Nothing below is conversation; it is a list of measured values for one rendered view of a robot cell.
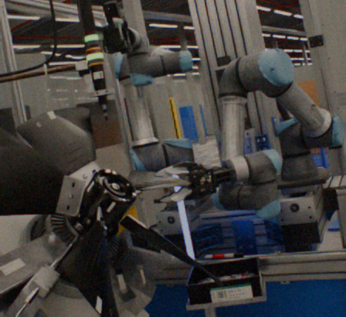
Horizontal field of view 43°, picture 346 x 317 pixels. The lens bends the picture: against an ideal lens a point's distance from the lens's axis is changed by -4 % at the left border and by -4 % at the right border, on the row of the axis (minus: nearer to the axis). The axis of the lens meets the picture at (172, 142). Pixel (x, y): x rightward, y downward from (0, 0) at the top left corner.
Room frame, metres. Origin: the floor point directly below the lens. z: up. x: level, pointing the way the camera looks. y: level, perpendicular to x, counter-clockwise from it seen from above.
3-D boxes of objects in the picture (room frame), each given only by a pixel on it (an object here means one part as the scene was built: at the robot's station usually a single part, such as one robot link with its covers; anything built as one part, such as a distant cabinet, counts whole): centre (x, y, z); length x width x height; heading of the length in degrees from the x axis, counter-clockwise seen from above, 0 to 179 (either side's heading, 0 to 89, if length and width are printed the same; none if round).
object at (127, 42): (1.41, 0.10, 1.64); 0.12 x 0.08 x 0.09; 165
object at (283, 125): (1.73, -0.47, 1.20); 0.13 x 0.12 x 0.14; 46
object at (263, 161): (1.30, -0.24, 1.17); 0.11 x 0.08 x 0.09; 101
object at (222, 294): (1.31, -0.08, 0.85); 0.22 x 0.17 x 0.07; 80
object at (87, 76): (1.20, 0.17, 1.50); 0.09 x 0.07 x 0.10; 100
